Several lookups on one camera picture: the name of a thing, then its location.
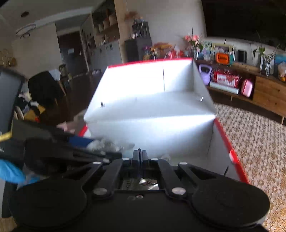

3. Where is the white printed plastic pouch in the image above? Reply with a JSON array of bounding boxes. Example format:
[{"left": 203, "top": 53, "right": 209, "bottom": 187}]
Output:
[{"left": 86, "top": 138, "right": 135, "bottom": 153}]

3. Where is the blue gloved hand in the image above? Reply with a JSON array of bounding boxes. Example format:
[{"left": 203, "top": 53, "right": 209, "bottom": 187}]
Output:
[{"left": 1, "top": 160, "right": 41, "bottom": 186}]

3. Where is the red white cardboard box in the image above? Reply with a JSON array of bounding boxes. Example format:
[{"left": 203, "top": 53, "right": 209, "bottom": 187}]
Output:
[{"left": 80, "top": 59, "right": 248, "bottom": 183}]

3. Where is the purple kettlebell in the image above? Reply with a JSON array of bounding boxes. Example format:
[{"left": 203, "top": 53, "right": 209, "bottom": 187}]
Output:
[{"left": 198, "top": 64, "right": 212, "bottom": 85}]

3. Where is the red gift package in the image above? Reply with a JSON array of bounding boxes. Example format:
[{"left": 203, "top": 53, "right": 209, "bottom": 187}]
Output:
[{"left": 213, "top": 69, "right": 241, "bottom": 89}]

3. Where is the pink small case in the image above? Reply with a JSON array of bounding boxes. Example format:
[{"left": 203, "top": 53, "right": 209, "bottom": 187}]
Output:
[{"left": 240, "top": 79, "right": 253, "bottom": 98}]

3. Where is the black cabinet with coffee machine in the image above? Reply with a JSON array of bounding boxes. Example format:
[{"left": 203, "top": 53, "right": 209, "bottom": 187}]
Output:
[{"left": 125, "top": 18, "right": 152, "bottom": 62}]

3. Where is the wooden tv cabinet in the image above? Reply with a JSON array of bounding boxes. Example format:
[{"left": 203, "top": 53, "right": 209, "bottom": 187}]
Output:
[{"left": 195, "top": 60, "right": 285, "bottom": 125}]

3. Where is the orange radio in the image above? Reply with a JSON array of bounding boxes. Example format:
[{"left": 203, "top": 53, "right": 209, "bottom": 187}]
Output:
[{"left": 215, "top": 53, "right": 230, "bottom": 65}]

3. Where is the pink flower plant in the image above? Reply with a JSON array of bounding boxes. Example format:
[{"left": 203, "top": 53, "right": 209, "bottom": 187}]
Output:
[{"left": 181, "top": 29, "right": 204, "bottom": 60}]

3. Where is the black cylindrical speaker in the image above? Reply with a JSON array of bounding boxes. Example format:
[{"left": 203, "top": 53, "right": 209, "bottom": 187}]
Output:
[{"left": 236, "top": 50, "right": 247, "bottom": 63}]

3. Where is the potted orchid leaves vase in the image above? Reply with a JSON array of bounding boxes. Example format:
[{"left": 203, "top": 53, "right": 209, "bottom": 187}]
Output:
[{"left": 253, "top": 32, "right": 280, "bottom": 76}]

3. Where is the fruit in plastic bag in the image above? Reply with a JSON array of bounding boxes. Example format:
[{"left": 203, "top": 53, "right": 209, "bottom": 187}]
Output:
[{"left": 277, "top": 62, "right": 286, "bottom": 83}]

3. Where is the photo frame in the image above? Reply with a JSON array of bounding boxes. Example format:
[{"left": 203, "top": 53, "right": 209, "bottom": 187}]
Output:
[{"left": 211, "top": 43, "right": 233, "bottom": 54}]

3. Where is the black wall television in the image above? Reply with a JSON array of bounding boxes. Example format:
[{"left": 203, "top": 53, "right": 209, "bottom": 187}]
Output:
[{"left": 202, "top": 0, "right": 285, "bottom": 50}]

